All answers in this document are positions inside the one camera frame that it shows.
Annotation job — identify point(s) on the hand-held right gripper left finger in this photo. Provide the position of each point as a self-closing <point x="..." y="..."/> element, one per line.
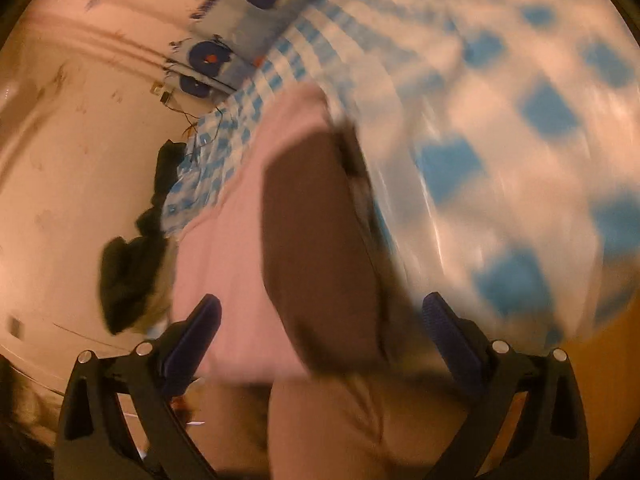
<point x="192" y="347"/>

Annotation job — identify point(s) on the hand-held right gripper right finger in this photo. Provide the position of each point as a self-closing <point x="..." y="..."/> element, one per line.
<point x="452" y="347"/>

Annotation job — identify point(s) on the pink and brown garment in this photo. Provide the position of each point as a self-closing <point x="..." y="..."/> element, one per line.
<point x="225" y="260"/>

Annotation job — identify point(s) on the black cloth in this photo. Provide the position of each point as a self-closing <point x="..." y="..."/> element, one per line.
<point x="130" y="280"/>

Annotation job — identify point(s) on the blue white checkered bed sheet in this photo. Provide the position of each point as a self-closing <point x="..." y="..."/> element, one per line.
<point x="500" y="160"/>

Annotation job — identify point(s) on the light blue printed pillow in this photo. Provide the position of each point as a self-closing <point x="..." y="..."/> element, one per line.
<point x="235" y="35"/>

